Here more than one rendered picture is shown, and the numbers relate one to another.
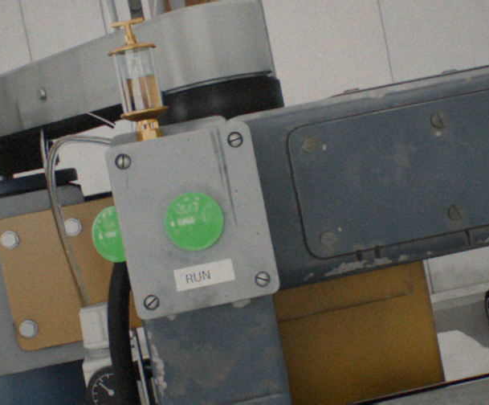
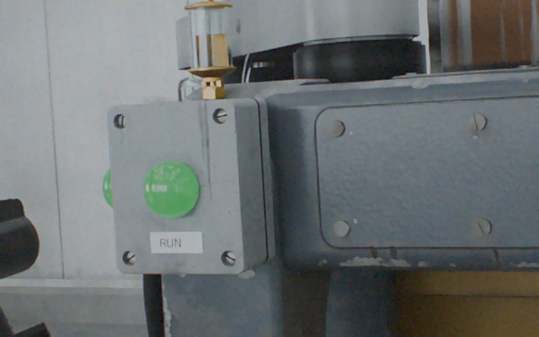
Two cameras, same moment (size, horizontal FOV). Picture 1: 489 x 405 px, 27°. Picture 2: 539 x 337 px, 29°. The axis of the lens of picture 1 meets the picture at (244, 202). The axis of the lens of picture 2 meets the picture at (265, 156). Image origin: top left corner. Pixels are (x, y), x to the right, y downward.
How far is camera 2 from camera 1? 0.27 m
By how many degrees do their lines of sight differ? 27
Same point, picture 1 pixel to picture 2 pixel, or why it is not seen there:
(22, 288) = not seen: hidden behind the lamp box
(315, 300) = (472, 280)
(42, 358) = not seen: hidden behind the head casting
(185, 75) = (309, 30)
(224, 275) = (194, 246)
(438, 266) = not seen: outside the picture
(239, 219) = (214, 195)
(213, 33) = not seen: outside the picture
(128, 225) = (117, 181)
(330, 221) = (347, 211)
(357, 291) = (520, 281)
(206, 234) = (170, 205)
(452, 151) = (488, 159)
